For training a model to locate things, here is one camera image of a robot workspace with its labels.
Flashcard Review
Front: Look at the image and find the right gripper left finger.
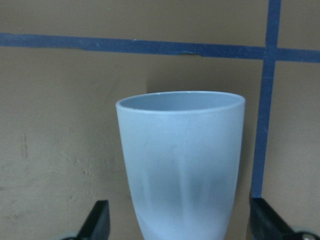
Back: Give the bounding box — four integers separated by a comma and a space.
75, 200, 110, 240

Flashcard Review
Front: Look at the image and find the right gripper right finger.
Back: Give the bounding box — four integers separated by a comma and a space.
249, 197, 320, 240

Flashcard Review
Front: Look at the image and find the light blue cup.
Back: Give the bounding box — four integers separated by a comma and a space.
116, 91, 246, 240

